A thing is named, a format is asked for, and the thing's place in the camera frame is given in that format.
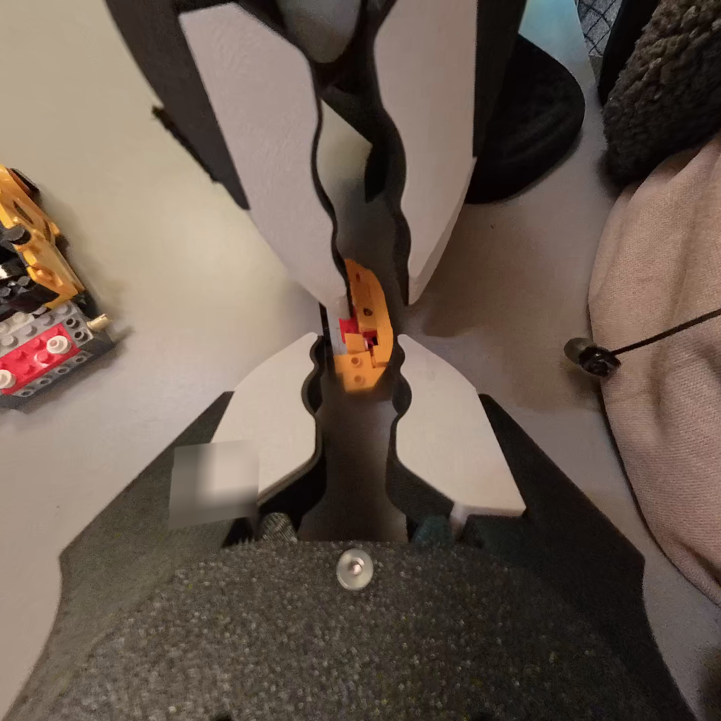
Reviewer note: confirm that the beige garment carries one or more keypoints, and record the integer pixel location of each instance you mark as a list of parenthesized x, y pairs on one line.
[(665, 372)]

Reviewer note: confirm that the orange arch lego piece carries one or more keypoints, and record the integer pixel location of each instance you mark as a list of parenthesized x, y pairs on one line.
[(366, 366)]

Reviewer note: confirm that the yellow lego car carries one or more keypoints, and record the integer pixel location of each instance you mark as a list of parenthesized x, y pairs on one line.
[(45, 327)]

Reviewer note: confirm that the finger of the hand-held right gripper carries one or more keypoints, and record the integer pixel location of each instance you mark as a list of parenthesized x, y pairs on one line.
[(434, 113), (259, 124)]

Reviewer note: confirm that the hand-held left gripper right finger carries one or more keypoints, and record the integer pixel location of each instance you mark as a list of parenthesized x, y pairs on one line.
[(451, 445)]

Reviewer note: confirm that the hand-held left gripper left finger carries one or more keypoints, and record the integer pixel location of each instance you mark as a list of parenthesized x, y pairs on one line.
[(276, 411)]

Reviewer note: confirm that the dark fleece jacket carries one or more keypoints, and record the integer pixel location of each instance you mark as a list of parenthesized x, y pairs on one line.
[(670, 79)]

